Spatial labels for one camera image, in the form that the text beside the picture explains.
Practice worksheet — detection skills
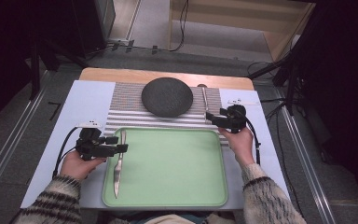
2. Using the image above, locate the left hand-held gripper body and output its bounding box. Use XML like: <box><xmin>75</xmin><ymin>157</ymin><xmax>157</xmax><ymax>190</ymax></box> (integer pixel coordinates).
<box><xmin>75</xmin><ymin>127</ymin><xmax>117</xmax><ymax>161</ymax></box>

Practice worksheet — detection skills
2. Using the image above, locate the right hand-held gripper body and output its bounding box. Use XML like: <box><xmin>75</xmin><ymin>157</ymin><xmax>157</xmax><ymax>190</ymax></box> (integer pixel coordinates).
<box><xmin>225</xmin><ymin>105</ymin><xmax>248</xmax><ymax>134</ymax></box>

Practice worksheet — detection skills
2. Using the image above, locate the silver metal knife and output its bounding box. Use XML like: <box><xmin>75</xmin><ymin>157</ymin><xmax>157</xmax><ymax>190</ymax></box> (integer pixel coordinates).
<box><xmin>113</xmin><ymin>129</ymin><xmax>128</xmax><ymax>199</ymax></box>

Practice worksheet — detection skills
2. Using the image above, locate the silver metal fork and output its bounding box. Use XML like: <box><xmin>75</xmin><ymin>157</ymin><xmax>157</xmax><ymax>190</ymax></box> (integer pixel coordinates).
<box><xmin>198</xmin><ymin>83</ymin><xmax>211</xmax><ymax>113</ymax></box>

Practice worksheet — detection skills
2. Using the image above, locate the light green plastic tray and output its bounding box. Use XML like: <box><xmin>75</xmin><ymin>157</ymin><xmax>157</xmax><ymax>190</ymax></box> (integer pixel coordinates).
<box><xmin>102</xmin><ymin>127</ymin><xmax>228</xmax><ymax>208</ymax></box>

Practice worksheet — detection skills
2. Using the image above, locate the person's left hand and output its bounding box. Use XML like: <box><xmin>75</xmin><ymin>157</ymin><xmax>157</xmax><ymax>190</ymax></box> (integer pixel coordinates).
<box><xmin>60</xmin><ymin>149</ymin><xmax>107</xmax><ymax>182</ymax></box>

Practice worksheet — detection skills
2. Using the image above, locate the person's right hand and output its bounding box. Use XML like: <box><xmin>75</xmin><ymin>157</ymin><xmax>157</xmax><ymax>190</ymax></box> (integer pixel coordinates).
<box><xmin>218</xmin><ymin>126</ymin><xmax>255</xmax><ymax>168</ymax></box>

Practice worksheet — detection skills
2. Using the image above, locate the white paper label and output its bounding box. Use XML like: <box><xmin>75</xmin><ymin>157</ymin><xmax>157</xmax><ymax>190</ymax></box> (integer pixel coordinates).
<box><xmin>76</xmin><ymin>120</ymin><xmax>103</xmax><ymax>130</ymax></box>
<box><xmin>227</xmin><ymin>97</ymin><xmax>261</xmax><ymax>106</ymax></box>

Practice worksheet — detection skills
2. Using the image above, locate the brown white striped placemat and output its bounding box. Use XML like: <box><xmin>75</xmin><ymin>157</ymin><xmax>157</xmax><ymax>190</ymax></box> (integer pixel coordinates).
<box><xmin>103</xmin><ymin>81</ymin><xmax>231</xmax><ymax>147</ymax></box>

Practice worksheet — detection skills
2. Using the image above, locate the white table cover sheet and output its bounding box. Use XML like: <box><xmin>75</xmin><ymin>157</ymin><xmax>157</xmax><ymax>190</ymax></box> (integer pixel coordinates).
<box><xmin>20</xmin><ymin>79</ymin><xmax>290</xmax><ymax>211</ymax></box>

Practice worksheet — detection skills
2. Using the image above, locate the dark grey round plate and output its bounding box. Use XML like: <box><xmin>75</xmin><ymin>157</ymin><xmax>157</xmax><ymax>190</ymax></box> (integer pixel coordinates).
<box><xmin>141</xmin><ymin>77</ymin><xmax>195</xmax><ymax>119</ymax></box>

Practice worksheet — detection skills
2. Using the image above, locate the black tripod stand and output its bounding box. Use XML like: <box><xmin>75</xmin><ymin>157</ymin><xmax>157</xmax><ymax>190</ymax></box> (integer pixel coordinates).
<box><xmin>246</xmin><ymin>49</ymin><xmax>306</xmax><ymax>117</ymax></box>

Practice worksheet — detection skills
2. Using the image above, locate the person's beige clothing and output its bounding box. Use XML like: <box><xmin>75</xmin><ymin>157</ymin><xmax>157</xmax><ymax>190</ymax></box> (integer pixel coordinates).
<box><xmin>105</xmin><ymin>210</ymin><xmax>241</xmax><ymax>224</ymax></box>

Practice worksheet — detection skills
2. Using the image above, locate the light wooden shelf unit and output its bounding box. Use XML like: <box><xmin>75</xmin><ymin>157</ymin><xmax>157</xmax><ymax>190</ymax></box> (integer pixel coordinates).
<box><xmin>167</xmin><ymin>0</ymin><xmax>317</xmax><ymax>63</ymax></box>

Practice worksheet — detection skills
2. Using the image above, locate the black metal stand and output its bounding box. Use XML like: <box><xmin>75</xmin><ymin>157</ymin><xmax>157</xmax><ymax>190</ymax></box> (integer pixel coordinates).
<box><xmin>27</xmin><ymin>29</ymin><xmax>90</xmax><ymax>101</ymax></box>

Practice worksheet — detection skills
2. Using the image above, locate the dark cabinet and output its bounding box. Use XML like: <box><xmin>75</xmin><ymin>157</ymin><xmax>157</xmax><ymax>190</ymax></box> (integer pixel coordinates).
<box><xmin>70</xmin><ymin>0</ymin><xmax>117</xmax><ymax>58</ymax></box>

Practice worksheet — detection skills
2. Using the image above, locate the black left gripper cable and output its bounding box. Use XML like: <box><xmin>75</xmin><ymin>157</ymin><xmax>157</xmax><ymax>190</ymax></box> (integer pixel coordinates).
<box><xmin>51</xmin><ymin>126</ymin><xmax>82</xmax><ymax>180</ymax></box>

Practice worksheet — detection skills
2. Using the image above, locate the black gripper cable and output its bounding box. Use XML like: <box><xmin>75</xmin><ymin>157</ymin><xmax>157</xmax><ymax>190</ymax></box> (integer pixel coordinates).
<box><xmin>244</xmin><ymin>117</ymin><xmax>262</xmax><ymax>166</ymax></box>
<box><xmin>51</xmin><ymin>126</ymin><xmax>82</xmax><ymax>180</ymax></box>

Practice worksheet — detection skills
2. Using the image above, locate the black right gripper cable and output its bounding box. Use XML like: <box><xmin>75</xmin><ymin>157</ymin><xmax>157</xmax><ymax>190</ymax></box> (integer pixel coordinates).
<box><xmin>244</xmin><ymin>117</ymin><xmax>262</xmax><ymax>166</ymax></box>

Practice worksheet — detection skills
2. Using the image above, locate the metal floor rail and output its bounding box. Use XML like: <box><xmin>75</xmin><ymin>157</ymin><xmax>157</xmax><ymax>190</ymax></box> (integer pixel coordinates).
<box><xmin>0</xmin><ymin>69</ymin><xmax>51</xmax><ymax>206</ymax></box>
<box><xmin>273</xmin><ymin>87</ymin><xmax>338</xmax><ymax>224</ymax></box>

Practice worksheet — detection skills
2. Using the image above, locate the black hanging cable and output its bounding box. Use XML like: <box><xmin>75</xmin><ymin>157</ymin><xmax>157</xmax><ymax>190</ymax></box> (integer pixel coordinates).
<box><xmin>168</xmin><ymin>0</ymin><xmax>190</xmax><ymax>53</ymax></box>

